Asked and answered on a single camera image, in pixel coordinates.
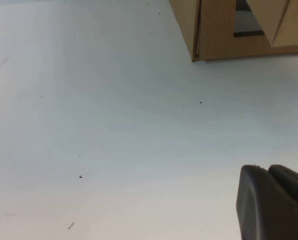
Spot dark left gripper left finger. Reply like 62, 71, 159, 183
236, 164, 298, 240

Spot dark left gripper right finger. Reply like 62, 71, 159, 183
268, 164, 298, 214

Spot cardboard drawer with smooth window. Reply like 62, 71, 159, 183
197, 0, 298, 62

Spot lower cardboard drawer with window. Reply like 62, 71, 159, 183
168, 0, 202, 63

